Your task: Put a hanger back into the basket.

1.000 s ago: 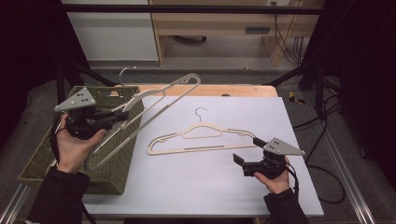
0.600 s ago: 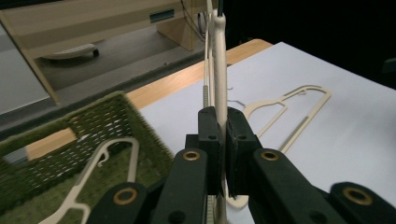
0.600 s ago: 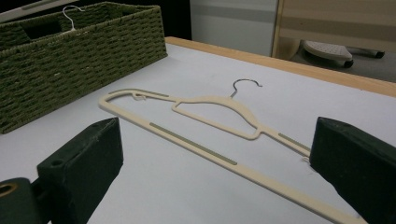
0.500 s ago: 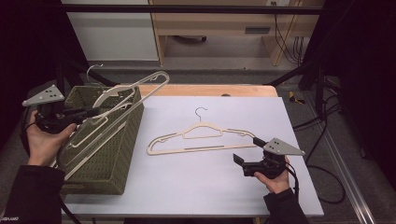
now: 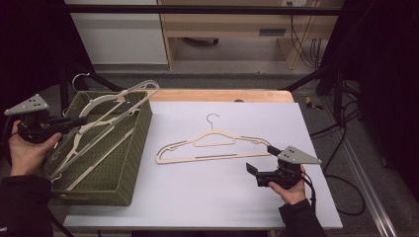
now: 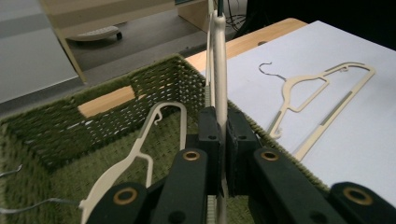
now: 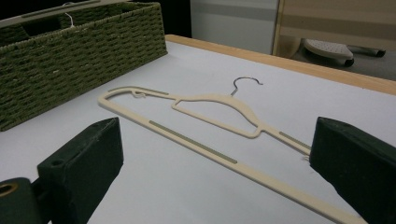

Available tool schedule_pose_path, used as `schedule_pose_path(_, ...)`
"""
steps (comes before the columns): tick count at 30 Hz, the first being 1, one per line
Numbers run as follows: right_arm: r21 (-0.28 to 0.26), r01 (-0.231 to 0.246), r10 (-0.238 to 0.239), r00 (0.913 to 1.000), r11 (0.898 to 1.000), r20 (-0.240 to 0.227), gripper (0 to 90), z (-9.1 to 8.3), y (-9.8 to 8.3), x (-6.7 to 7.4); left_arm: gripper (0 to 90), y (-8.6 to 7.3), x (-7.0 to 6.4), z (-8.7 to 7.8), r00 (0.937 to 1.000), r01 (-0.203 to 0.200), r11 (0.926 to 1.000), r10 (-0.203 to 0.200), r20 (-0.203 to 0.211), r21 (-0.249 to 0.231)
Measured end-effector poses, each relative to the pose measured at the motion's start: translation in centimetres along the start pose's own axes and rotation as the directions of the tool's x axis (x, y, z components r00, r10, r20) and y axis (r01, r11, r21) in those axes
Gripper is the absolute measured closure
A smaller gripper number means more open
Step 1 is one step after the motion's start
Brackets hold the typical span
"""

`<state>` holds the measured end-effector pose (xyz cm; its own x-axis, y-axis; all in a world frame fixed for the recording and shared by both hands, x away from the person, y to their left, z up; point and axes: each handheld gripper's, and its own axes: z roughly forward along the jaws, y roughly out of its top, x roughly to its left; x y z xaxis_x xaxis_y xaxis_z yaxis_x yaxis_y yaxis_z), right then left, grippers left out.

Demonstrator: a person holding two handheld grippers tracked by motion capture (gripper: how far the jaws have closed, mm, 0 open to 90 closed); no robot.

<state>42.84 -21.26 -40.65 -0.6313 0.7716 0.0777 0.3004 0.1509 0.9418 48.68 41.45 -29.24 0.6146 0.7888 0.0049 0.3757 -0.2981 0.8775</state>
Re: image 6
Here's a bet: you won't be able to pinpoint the beige clothes hanger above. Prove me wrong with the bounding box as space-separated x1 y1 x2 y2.
204 0 229 224
0 163 23 179
259 61 376 162
0 101 189 224

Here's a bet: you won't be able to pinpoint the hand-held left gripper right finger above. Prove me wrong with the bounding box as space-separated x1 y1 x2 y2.
226 106 349 224

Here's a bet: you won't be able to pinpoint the black curtain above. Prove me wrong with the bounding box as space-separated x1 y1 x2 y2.
246 0 396 51

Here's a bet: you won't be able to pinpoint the green woven basket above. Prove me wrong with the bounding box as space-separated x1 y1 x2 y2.
0 54 331 224

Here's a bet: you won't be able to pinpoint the low wheeled dolly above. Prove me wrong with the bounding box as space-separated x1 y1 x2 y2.
66 25 123 43

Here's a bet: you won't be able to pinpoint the white table sheet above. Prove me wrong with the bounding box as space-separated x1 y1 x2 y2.
200 20 396 208

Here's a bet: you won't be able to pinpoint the hanging black cables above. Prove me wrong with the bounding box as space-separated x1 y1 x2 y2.
222 0 250 31

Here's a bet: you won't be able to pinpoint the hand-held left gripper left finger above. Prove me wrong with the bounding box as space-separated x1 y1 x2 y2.
148 105 223 224

